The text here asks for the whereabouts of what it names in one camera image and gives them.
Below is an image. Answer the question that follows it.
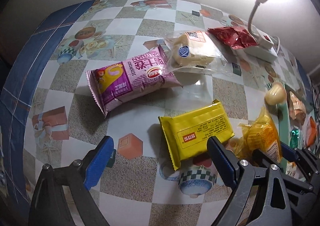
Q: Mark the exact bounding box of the orange yellow clear packet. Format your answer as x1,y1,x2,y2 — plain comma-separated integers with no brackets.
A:
237,106,282,163

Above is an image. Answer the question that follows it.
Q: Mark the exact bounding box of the yellow foil snack packet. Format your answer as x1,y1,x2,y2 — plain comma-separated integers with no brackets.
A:
158,99,234,170

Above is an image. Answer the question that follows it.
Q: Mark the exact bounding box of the purple pink snack packet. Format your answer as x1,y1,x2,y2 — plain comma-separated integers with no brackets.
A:
86,46,181,117

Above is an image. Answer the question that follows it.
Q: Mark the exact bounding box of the pale bun clear packet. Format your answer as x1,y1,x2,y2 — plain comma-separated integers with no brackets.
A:
164,30,227,74

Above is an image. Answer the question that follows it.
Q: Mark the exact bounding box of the red foil snack packet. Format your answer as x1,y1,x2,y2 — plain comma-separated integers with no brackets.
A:
208,27,258,50

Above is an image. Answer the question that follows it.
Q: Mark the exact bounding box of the green white snack packet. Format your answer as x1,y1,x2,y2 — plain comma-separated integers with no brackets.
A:
290,127,300,149

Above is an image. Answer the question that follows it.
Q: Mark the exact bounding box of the orange pumpkin snack bag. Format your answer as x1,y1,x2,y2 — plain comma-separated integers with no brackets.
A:
305,116,317,148

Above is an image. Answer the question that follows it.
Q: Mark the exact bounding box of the green rimmed white tray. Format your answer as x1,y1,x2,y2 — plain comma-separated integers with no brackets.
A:
277,84,319,154

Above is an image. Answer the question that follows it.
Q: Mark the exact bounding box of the tan orange snack bag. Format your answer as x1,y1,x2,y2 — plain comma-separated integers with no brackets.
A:
289,92,306,125

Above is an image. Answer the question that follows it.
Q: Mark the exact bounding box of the yellow jelly cup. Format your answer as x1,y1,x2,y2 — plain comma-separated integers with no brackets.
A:
265,82,287,105

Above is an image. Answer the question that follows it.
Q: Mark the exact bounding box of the checkered patterned tablecloth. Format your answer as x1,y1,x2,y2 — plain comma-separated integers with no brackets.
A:
0,0,316,226

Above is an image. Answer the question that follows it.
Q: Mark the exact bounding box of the white power strip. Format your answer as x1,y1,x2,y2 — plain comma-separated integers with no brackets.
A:
236,30,278,63

